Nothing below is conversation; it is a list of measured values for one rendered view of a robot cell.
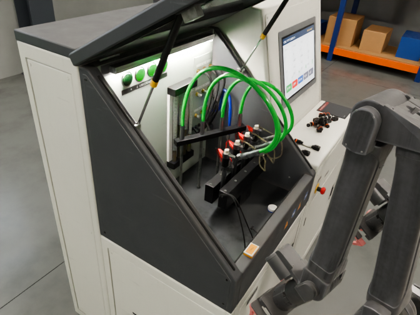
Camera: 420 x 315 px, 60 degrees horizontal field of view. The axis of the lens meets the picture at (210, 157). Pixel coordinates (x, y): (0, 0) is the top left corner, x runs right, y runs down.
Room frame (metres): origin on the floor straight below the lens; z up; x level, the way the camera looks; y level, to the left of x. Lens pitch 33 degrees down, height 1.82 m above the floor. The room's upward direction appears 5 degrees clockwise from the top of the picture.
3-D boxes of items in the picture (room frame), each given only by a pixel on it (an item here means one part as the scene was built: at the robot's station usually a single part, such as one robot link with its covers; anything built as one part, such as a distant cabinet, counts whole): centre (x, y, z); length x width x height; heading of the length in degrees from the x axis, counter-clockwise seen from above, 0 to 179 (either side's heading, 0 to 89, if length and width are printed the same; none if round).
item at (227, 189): (1.23, -0.12, 0.91); 0.34 x 0.10 x 0.15; 150
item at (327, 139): (1.66, -0.54, 0.97); 0.70 x 0.22 x 0.03; 150
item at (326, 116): (1.69, -0.56, 1.01); 0.23 x 0.11 x 0.06; 150
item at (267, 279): (1.00, -0.28, 0.45); 0.65 x 0.02 x 0.68; 150
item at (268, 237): (1.01, -0.26, 0.87); 0.62 x 0.04 x 0.16; 150
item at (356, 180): (0.51, -0.25, 1.40); 0.11 x 0.06 x 0.43; 133
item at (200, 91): (1.47, 0.05, 1.20); 0.13 x 0.03 x 0.31; 150
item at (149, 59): (1.26, 0.17, 1.43); 0.54 x 0.03 x 0.02; 150
